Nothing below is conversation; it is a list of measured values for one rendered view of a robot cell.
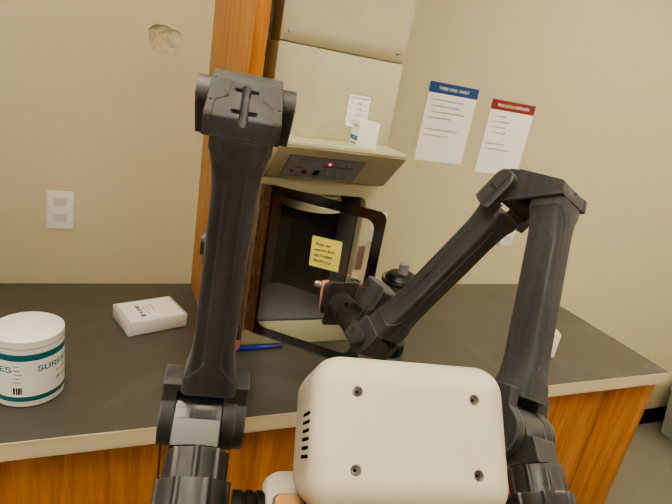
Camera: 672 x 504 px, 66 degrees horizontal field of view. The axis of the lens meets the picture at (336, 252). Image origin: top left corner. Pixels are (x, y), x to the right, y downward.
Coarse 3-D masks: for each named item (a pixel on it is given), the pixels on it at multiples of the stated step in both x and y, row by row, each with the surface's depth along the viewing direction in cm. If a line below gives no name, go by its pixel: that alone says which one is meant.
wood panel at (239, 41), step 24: (216, 0) 140; (240, 0) 114; (264, 0) 101; (216, 24) 139; (240, 24) 113; (264, 24) 103; (216, 48) 138; (240, 48) 113; (264, 48) 105; (240, 72) 112; (192, 264) 167; (192, 288) 165
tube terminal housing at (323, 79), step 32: (288, 64) 116; (320, 64) 119; (352, 64) 122; (384, 64) 125; (320, 96) 122; (384, 96) 128; (320, 128) 125; (384, 128) 131; (320, 192) 131; (352, 192) 134; (256, 224) 128
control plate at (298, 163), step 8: (288, 160) 117; (296, 160) 117; (304, 160) 117; (312, 160) 118; (320, 160) 118; (328, 160) 119; (336, 160) 119; (344, 160) 120; (288, 168) 120; (296, 168) 120; (304, 168) 121; (312, 168) 121; (320, 168) 122; (328, 168) 122; (336, 168) 123; (344, 168) 123; (352, 168) 124; (360, 168) 124; (296, 176) 123; (304, 176) 124; (312, 176) 124; (320, 176) 125; (328, 176) 125; (336, 176) 126; (344, 176) 127; (352, 176) 127
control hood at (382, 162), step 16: (288, 144) 111; (304, 144) 113; (320, 144) 114; (336, 144) 119; (272, 160) 116; (352, 160) 121; (368, 160) 122; (384, 160) 123; (400, 160) 124; (288, 176) 123; (368, 176) 128; (384, 176) 130
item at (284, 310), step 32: (288, 192) 122; (288, 224) 124; (320, 224) 121; (352, 224) 119; (384, 224) 116; (288, 256) 126; (352, 256) 121; (288, 288) 128; (320, 288) 125; (256, 320) 134; (288, 320) 131; (320, 320) 128; (320, 352) 130; (352, 352) 127
